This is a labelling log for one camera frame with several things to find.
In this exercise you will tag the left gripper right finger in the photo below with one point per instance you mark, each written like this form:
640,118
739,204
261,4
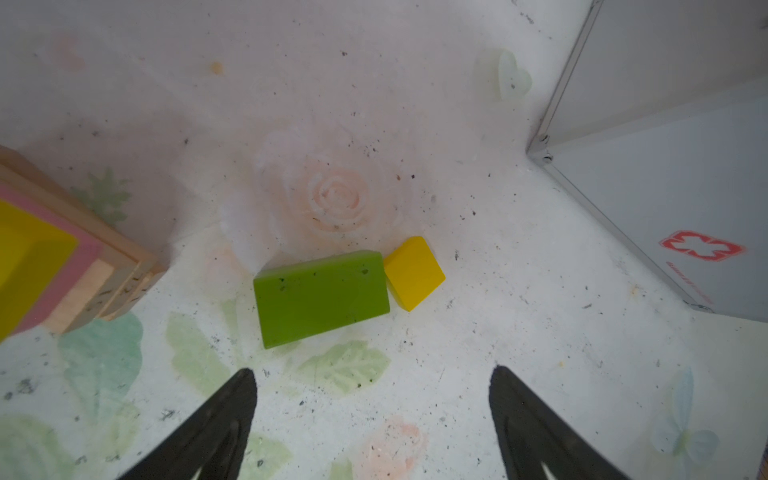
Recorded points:
534,441

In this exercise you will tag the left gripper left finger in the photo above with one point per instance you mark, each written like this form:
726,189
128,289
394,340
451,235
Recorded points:
211,443

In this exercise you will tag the green rectangular block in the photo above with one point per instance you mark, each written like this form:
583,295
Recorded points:
306,299

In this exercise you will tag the pink rectangular block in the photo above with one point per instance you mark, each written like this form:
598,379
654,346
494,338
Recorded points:
42,258

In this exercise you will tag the yellow rectangular block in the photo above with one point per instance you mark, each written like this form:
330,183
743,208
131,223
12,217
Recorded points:
32,253

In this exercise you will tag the small yellow cube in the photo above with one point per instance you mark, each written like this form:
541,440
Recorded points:
413,273

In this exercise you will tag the silver metal case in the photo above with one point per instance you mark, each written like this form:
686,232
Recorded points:
658,127

